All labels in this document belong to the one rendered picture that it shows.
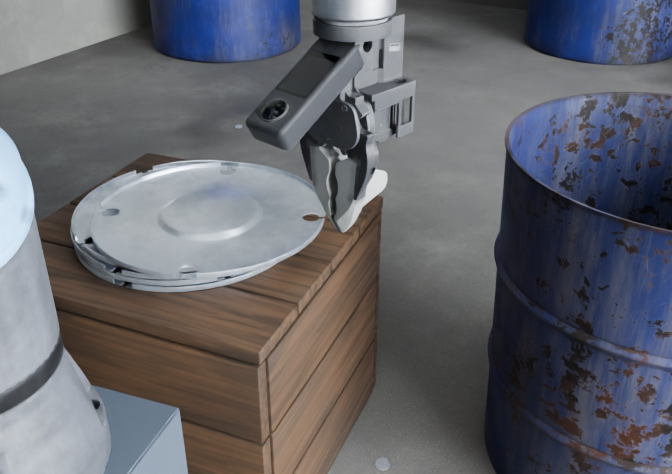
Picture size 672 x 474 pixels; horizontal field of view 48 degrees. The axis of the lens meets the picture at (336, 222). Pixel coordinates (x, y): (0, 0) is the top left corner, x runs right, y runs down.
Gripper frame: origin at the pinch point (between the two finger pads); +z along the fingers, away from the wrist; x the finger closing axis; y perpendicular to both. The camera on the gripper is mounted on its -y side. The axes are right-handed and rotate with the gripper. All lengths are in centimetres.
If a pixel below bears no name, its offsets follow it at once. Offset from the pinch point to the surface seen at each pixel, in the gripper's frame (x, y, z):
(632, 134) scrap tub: -6, 56, 5
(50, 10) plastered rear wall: 225, 78, 30
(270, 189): 23.3, 11.1, 8.5
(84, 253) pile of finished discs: 27.9, -13.8, 9.6
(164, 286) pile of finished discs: 18.5, -9.4, 12.0
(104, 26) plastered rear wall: 232, 103, 41
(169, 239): 21.9, -5.9, 8.6
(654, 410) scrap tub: -27.3, 22.3, 21.9
